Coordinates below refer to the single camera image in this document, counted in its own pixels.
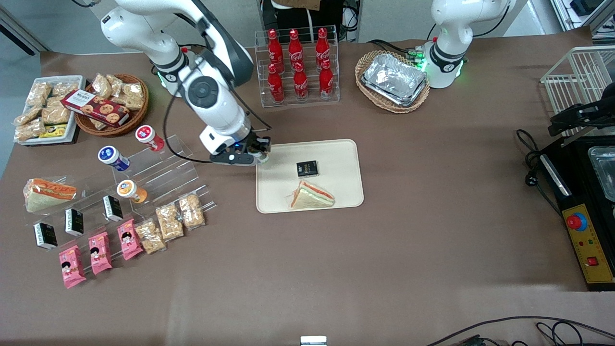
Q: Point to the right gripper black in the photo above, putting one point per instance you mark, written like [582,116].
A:
[253,143]

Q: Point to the green lid gum bottle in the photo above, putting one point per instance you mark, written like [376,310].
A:
[263,156]

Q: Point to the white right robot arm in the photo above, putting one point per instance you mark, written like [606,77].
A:
[216,96]

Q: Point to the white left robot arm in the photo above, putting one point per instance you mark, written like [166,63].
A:
[447,48]

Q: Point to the black gum box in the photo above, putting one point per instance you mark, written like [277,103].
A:
[74,222]
[307,168]
[45,236]
[113,208]

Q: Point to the cream plastic serving tray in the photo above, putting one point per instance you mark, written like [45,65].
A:
[336,192]

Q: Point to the red lid gum bottle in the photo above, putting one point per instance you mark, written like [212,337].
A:
[148,137]

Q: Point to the orange lid gum bottle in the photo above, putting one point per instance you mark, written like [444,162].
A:
[130,191]

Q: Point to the blue lid gum bottle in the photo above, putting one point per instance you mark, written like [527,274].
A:
[113,158]

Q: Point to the white rectangular snack tray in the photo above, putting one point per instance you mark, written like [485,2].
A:
[72,79]

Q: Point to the black tray sealer machine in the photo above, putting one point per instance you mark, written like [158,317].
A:
[576,192]

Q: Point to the foil tray in sealer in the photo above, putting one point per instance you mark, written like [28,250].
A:
[604,173]

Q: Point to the red cola bottle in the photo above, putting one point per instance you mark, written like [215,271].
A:
[301,82]
[322,44]
[274,45]
[276,86]
[326,80]
[295,45]

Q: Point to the triangle sandwich with clear wrap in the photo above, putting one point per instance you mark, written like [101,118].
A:
[48,194]
[311,197]

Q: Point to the clear bag of oat snacks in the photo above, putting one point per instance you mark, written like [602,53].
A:
[102,85]
[65,89]
[192,210]
[56,114]
[116,82]
[150,237]
[169,221]
[26,117]
[133,96]
[38,93]
[30,130]

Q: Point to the clear acrylic bottle rack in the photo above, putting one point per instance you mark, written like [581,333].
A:
[331,96]

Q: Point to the clear acrylic stepped stand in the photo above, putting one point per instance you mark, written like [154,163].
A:
[163,168]
[91,190]

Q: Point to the wicker basket with foil containers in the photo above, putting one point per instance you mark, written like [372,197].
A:
[365,89]

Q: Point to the wicker basket with snacks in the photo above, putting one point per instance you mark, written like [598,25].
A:
[134,117]

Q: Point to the pink snack packet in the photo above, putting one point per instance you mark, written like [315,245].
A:
[72,266]
[129,239]
[100,253]

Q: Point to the stacked foil containers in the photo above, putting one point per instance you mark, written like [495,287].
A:
[395,78]

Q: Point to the dark red cookie box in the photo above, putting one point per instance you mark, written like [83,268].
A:
[96,108]

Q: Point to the small silver white device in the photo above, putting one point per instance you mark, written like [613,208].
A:
[313,340]

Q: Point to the yellow snack packet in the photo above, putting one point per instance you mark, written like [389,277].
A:
[54,130]

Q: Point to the silver metal sealer bar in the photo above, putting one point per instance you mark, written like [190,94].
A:
[556,175]

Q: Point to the red emergency stop button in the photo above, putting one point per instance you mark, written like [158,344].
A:
[575,221]

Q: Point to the grey shelf with equipment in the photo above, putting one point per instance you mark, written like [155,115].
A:
[584,9]

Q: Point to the dark metal frame bar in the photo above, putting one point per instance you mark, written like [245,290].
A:
[19,30]

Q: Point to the red rocker power switch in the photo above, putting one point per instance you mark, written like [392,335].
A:
[592,261]

